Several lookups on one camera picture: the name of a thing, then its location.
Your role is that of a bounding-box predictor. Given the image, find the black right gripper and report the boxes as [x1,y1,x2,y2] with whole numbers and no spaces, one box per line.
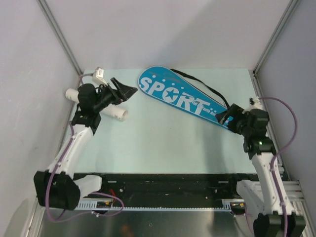
[214,103,251,136]

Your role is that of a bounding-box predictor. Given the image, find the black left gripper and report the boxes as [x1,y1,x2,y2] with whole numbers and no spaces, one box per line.
[93,78,138,113]

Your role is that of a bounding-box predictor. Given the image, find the white cardboard shuttlecock tube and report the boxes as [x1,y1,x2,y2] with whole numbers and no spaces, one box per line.
[65,88,128,121]

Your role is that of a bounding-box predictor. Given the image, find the blue sport racket bag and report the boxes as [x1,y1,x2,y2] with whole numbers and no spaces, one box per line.
[138,66,228,129]

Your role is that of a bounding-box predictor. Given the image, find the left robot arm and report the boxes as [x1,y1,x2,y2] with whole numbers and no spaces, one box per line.
[34,78,138,210]

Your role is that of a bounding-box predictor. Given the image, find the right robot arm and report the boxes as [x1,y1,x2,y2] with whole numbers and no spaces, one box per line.
[216,101,306,237]

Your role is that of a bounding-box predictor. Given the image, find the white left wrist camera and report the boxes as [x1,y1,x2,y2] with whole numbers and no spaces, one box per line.
[92,67,107,85]

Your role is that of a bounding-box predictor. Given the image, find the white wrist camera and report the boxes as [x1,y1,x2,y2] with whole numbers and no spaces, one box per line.
[248,97,263,111]
[92,67,107,85]

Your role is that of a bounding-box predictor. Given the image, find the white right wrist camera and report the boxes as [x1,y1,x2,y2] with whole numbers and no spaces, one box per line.
[248,97,263,111]

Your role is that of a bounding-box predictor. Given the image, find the aluminium frame post right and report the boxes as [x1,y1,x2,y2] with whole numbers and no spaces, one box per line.
[253,0,301,75]

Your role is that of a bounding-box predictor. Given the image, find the aluminium frame post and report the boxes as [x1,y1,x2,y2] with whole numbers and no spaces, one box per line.
[253,0,301,75]
[36,0,82,75]

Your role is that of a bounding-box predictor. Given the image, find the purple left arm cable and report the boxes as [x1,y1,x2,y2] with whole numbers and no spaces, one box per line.
[46,71,125,223]

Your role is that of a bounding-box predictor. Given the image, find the white slotted cable duct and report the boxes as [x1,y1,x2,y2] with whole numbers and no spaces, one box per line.
[75,197,245,212]

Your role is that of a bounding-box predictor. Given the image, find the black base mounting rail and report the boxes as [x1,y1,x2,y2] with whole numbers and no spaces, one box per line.
[71,172,250,210]

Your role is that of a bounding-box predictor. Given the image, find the aluminium frame post left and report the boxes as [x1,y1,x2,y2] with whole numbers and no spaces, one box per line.
[36,0,82,75]

